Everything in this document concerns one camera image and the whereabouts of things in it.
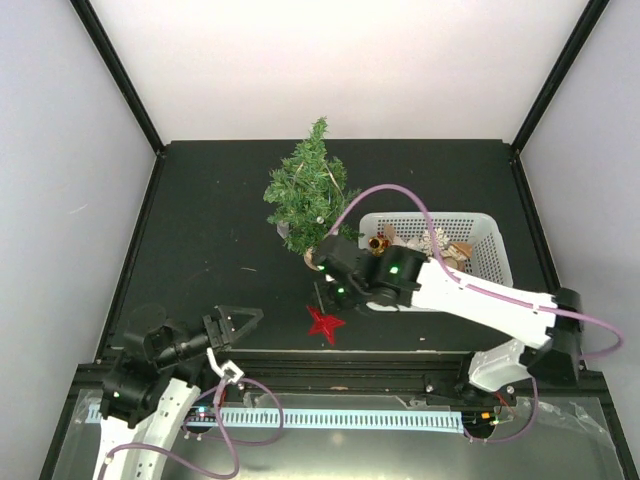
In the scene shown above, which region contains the white bulb light string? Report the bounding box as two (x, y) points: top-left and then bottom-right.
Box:
(289, 159), (346, 224)

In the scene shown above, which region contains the red star ornament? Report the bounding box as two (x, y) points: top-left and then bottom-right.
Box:
(306, 305), (346, 345)

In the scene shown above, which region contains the small green christmas tree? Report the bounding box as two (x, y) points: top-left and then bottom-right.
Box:
(263, 117), (361, 269)

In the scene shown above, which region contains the white perforated plastic basket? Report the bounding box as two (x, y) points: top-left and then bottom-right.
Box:
(358, 212), (513, 288)

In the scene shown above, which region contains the white snowflake ornament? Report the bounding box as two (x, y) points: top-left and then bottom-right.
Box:
(418, 227), (451, 255)

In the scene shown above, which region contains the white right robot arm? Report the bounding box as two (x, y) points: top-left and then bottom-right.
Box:
(311, 236), (581, 403)

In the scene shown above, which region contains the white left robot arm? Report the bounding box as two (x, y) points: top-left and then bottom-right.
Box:
(93, 304), (263, 479)

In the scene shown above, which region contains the gold bell ornament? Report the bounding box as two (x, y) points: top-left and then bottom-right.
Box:
(368, 236), (391, 256)

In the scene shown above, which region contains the burlap bow with berries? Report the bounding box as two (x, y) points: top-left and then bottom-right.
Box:
(383, 224), (402, 245)

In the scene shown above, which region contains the clear plastic battery box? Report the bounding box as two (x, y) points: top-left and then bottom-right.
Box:
(276, 222), (289, 239)

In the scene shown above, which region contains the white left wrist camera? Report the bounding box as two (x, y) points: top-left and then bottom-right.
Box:
(206, 348), (245, 385)

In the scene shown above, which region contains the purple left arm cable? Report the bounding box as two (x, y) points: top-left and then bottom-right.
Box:
(97, 377), (285, 480)

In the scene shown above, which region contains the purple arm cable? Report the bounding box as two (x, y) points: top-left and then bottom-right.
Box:
(97, 377), (285, 480)
(327, 183), (624, 445)

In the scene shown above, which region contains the white slotted cable duct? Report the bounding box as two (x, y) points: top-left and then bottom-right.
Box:
(87, 403), (465, 435)

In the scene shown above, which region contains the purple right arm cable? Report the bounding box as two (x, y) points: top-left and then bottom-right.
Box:
(327, 183), (624, 445)

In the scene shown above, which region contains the black frame post back left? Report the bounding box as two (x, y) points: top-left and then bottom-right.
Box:
(70, 0), (165, 155)

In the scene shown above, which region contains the black frame post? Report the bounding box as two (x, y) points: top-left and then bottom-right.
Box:
(70, 0), (165, 155)
(511, 0), (610, 155)

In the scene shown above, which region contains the black frame post back right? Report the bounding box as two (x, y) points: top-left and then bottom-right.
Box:
(511, 0), (610, 155)

